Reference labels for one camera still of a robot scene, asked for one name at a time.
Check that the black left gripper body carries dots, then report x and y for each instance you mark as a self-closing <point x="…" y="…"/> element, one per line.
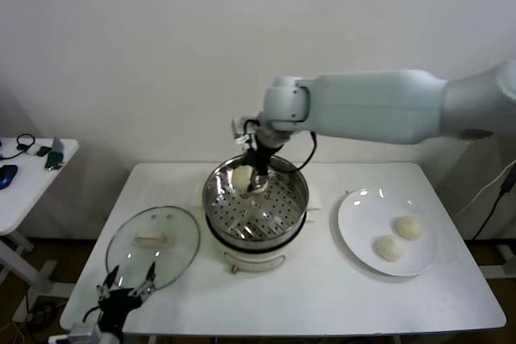
<point x="115" y="307"/>

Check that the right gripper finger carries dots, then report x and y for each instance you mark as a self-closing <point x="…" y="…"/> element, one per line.
<point x="258" y="183"/>

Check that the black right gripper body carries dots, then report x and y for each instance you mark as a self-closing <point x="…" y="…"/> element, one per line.
<point x="261" y="158"/>

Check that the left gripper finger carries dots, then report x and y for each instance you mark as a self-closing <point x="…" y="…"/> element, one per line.
<point x="112" y="276"/>
<point x="150" y="277"/>

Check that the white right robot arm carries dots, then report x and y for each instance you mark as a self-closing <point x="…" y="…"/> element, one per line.
<point x="383" y="106"/>

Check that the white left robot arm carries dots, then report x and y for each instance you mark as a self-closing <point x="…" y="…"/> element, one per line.
<point x="111" y="338"/>

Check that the perforated steel steamer basket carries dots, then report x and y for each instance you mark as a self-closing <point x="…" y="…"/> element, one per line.
<point x="262" y="215"/>

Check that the white round plate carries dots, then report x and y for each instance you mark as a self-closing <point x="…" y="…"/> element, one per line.
<point x="363" y="223"/>

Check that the white side table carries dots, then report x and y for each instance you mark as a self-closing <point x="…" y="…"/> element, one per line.
<point x="28" y="199"/>

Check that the green tool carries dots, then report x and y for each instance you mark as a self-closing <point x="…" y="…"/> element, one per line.
<point x="54" y="158"/>

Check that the small black device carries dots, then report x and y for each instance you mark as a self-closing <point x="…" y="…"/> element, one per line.
<point x="42" y="151"/>

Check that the blue computer mouse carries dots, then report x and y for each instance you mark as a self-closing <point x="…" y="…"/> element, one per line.
<point x="8" y="176"/>

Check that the small white device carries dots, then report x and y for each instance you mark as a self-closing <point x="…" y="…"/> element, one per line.
<point x="32" y="149"/>

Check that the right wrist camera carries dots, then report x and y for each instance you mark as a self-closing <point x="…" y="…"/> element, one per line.
<point x="242" y="128"/>

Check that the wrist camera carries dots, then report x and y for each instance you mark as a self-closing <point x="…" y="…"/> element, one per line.
<point x="84" y="332"/>
<point x="242" y="128"/>

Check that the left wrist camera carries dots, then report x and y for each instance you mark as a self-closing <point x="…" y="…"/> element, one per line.
<point x="84" y="332"/>

